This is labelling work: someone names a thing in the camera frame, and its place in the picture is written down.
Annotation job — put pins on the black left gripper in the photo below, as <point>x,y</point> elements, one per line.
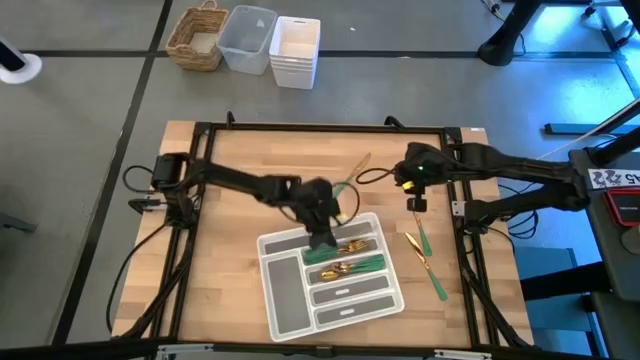
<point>315,205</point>

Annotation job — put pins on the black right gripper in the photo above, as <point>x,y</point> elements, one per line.
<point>425,160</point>

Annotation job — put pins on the white plastic cutlery organizer tray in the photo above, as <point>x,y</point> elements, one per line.
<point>287,295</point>

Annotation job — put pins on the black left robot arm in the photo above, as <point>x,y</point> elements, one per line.
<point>230,176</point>

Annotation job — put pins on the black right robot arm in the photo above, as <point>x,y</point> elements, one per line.
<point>525,165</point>

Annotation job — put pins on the white plastic bin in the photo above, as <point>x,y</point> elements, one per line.
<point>295,75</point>

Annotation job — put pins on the black stand with round base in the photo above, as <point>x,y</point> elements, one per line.
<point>500,52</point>

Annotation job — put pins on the black floor stand bar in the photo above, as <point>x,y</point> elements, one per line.
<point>575,129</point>

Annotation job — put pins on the black clamp with silver jaw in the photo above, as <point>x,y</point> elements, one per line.
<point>142,204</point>

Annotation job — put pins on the dark grey side table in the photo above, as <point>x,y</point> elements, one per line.
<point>605,260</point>

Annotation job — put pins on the white printed paper tag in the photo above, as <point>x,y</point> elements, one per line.
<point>612,178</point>

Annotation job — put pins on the clear plastic bin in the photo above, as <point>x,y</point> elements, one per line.
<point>245,55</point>

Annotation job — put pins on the red and black device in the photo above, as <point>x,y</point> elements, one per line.
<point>625,207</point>

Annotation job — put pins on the woven wicker basket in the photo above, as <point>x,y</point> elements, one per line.
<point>200,62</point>

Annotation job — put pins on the grey round object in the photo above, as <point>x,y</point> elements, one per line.
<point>632,242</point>

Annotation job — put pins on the black crossbar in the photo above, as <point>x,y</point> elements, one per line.
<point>75,350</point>

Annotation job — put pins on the dark grey furniture foot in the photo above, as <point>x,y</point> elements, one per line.
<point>17,223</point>

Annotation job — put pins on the white round stand base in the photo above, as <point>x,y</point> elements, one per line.
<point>27,70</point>

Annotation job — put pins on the silver frame bracket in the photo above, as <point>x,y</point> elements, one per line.
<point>458,208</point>

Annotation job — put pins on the black frame clamp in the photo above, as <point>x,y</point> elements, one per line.
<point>394,122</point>
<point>230,119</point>

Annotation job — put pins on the black metal table frame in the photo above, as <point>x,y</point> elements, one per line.
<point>325,127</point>

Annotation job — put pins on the silver corner bracket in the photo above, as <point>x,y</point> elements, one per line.
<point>462,355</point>
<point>185,350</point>

